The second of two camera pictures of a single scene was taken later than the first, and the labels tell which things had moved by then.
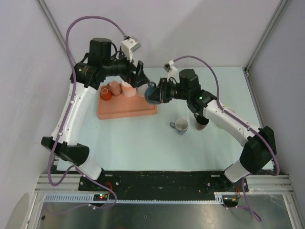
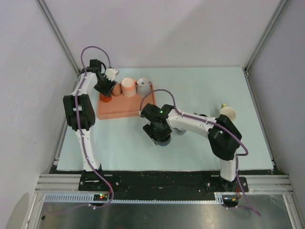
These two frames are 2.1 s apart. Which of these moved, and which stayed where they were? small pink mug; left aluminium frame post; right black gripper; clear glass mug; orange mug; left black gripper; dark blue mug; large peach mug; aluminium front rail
Moved: right black gripper; left black gripper; dark blue mug
Stayed: left aluminium frame post; clear glass mug; orange mug; large peach mug; aluminium front rail; small pink mug
